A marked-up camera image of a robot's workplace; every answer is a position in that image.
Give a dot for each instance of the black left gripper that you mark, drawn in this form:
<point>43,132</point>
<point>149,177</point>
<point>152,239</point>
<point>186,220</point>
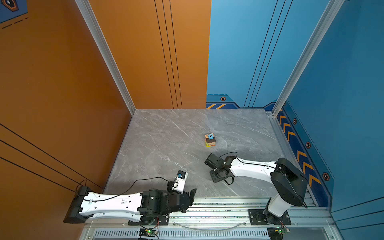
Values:
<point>192,196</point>

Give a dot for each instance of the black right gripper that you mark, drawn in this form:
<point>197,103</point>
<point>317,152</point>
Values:
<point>212,177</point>

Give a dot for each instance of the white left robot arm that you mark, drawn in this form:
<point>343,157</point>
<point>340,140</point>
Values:
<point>142,208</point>

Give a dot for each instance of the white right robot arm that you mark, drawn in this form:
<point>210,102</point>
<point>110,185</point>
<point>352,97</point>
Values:
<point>290,183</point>

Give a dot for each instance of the left green circuit board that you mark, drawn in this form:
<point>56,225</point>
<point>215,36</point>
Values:
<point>148,234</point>

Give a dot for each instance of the green circuit board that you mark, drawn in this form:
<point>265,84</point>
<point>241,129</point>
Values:
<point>148,234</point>
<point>277,233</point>

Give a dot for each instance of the right green circuit board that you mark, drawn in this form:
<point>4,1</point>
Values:
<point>277,233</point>

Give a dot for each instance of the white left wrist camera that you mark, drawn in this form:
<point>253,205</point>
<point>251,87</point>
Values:
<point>179,182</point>

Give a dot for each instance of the aluminium front rail frame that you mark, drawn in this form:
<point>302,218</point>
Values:
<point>223,218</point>

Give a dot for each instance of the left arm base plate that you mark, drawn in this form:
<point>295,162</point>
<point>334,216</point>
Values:
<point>162,220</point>

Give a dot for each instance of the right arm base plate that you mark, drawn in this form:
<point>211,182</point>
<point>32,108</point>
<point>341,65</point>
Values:
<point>264,217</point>

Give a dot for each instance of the aluminium right corner post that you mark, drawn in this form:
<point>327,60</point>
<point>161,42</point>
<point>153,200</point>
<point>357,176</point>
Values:
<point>318,34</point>

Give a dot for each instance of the aluminium corner post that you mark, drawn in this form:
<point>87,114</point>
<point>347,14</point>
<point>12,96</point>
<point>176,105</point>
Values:
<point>101,42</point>
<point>318,34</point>

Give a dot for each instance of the aluminium left corner post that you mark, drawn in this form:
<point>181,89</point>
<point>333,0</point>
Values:
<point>101,42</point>

